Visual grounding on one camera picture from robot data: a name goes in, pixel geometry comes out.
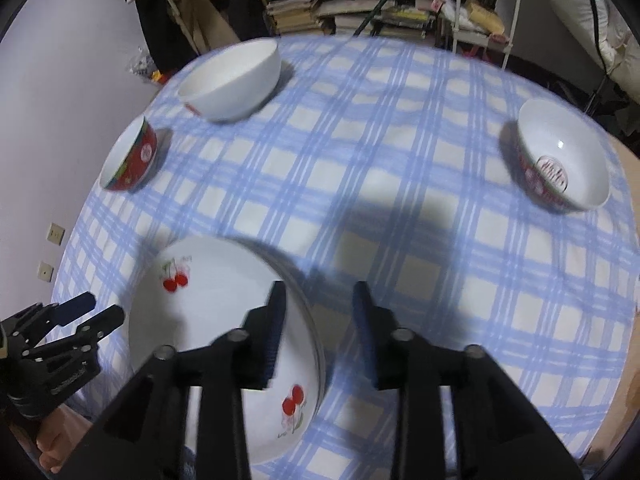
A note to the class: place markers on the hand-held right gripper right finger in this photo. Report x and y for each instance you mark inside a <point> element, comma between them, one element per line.
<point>367,330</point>

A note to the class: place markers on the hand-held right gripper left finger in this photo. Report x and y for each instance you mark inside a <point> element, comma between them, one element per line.
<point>270,340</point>

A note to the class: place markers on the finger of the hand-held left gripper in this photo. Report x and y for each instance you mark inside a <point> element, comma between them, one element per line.
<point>75,307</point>
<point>102,322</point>

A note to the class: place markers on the small red bowl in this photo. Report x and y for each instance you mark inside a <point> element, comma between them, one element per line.
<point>135,160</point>

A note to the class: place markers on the plain white bowl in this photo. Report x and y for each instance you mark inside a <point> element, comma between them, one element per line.
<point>235,80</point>

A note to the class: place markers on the white bowl with red print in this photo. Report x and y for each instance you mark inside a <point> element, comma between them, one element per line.
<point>560,150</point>

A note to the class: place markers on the person's left hand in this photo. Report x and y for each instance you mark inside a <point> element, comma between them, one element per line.
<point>57,435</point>

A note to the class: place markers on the blue plaid bedsheet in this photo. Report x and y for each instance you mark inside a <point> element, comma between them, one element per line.
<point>375,185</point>

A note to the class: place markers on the clear bag of small things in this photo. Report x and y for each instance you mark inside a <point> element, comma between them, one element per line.
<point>145,65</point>

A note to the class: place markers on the beige flower blanket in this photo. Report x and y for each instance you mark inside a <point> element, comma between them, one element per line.
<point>631,360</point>

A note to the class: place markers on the hanging black clothes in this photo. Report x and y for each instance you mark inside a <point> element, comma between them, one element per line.
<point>157,30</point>

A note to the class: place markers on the pile of papers and magazines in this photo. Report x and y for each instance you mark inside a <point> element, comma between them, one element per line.
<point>380,15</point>

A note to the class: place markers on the hanging beige trousers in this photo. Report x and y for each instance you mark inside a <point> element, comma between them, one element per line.
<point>205,15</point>

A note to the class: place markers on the stack of old books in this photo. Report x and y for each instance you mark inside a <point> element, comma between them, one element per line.
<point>292,15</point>

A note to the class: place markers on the white trolley cart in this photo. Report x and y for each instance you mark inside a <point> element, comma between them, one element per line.
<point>480,20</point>

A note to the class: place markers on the cream recliner chair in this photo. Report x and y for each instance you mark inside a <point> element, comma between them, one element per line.
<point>590,10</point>

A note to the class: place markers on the wall socket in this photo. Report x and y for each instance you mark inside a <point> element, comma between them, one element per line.
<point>56,234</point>
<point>46,272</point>

